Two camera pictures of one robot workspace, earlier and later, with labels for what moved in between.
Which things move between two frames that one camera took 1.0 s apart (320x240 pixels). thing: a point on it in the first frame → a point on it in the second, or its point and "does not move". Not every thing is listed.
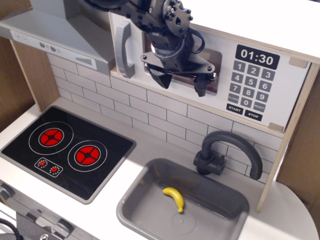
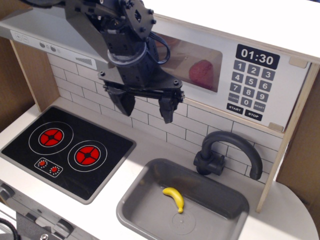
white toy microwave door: (254, 82) does not move
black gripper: (176, 57) → (137, 73)
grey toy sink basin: (162, 200) does not move
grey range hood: (70, 29) does not move
